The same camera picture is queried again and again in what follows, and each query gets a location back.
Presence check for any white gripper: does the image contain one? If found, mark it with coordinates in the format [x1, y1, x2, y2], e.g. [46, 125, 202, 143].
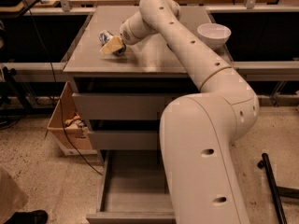
[100, 12, 156, 55]

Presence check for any silver blue redbull can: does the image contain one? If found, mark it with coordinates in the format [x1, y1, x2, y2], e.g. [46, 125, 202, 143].
[99, 30, 126, 56]

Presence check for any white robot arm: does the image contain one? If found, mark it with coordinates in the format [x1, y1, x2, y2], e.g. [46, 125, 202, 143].
[103, 0, 259, 224]

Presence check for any grey drawer cabinet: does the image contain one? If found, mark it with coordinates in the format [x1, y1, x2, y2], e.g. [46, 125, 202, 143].
[63, 5, 236, 224]

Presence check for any grey top drawer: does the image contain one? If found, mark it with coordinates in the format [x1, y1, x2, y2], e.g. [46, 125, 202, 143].
[72, 92, 177, 120]

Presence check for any grey middle drawer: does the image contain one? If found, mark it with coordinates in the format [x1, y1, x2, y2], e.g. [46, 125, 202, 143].
[88, 131, 159, 150]

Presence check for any grey open bottom drawer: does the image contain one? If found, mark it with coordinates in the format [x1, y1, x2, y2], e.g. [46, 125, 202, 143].
[86, 150, 176, 224]

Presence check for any cardboard box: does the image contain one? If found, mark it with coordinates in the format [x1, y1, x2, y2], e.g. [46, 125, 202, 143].
[47, 82, 96, 156]

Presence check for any white bowl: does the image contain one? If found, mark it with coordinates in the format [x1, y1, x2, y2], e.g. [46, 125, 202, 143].
[197, 23, 231, 50]

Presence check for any black shoe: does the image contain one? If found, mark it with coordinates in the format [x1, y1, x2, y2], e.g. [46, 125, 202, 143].
[4, 210, 49, 224]

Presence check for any black chair leg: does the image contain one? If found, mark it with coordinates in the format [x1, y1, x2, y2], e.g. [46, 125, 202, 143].
[257, 153, 299, 224]

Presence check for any black cable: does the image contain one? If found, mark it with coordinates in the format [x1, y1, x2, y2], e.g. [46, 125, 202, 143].
[12, 0, 104, 176]

